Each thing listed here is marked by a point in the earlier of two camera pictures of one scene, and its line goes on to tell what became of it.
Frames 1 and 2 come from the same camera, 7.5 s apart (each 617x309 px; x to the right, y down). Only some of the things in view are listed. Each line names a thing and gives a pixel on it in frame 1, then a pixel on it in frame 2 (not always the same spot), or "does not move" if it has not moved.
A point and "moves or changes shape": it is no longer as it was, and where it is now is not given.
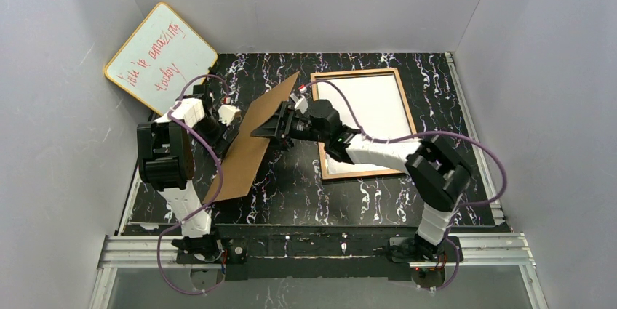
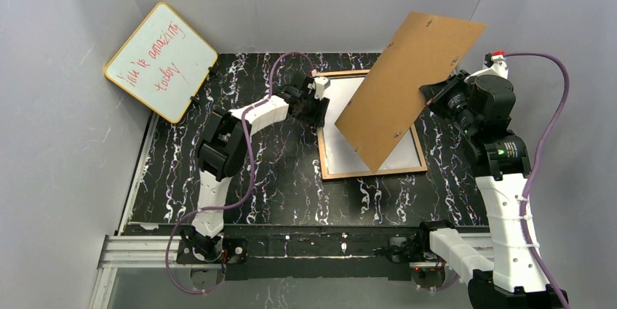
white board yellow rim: [158, 57] does not move
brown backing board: [243, 155] moves or changes shape
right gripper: [284, 126] to [438, 96]
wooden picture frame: [324, 169] does not move
